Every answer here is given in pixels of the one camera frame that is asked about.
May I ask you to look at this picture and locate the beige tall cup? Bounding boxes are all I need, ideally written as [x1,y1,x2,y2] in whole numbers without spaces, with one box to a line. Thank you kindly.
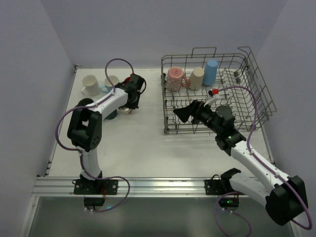
[189,67,204,90]

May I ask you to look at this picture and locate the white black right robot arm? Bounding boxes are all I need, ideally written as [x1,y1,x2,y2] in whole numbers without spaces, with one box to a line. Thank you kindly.
[173,100,308,226]

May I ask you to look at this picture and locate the white mug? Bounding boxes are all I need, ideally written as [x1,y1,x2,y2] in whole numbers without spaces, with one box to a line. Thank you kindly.
[81,75,100,96]

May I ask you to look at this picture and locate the grey wire dish rack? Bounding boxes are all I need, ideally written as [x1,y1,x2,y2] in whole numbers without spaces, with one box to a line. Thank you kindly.
[161,46,277,135]

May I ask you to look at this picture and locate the black left controller box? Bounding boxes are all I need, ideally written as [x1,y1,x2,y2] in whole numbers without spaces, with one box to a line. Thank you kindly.
[83,197,105,210]

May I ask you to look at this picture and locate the light blue mug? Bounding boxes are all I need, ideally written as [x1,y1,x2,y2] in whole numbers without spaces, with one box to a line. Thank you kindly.
[100,76,119,94]

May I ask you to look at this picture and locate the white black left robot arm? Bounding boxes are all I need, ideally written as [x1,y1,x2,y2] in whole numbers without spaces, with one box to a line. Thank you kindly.
[67,74,147,196]

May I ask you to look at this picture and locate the grey mug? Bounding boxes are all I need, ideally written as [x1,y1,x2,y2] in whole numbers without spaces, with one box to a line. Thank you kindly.
[77,98,94,107]

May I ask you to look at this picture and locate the pink patterned mug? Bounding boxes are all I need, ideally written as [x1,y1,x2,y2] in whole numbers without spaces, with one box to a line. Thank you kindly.
[166,67,190,91]

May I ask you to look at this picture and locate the aluminium mounting rail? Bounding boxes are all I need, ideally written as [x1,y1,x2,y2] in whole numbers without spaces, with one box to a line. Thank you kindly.
[32,176,218,198]

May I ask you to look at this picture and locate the black controller box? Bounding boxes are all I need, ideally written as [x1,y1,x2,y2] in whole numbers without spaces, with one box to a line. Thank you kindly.
[83,197,105,210]
[218,197,239,211]

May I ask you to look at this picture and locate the black right controller box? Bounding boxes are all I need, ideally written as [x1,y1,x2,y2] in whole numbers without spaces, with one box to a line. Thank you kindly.
[218,197,239,211]

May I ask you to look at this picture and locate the blue tall tumbler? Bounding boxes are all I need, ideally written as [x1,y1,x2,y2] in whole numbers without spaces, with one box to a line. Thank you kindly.
[202,59,218,86]

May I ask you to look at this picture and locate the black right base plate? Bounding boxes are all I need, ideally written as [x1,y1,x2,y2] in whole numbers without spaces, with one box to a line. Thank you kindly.
[204,174,234,196]

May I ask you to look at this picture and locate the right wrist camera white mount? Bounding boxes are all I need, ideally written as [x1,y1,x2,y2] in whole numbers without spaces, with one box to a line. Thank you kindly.
[205,89,220,106]

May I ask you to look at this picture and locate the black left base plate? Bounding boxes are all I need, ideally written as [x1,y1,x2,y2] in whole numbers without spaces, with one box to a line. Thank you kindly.
[72,179,118,195]

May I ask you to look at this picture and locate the cream small cup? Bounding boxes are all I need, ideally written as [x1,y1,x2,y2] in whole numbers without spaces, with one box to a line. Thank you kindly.
[118,106,133,115]

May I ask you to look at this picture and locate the dark teal mug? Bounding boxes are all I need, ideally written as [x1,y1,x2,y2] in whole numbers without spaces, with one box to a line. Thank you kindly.
[104,110,118,120]

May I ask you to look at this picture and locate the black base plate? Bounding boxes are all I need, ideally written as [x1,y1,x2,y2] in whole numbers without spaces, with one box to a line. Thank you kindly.
[204,174,234,196]
[72,179,118,195]

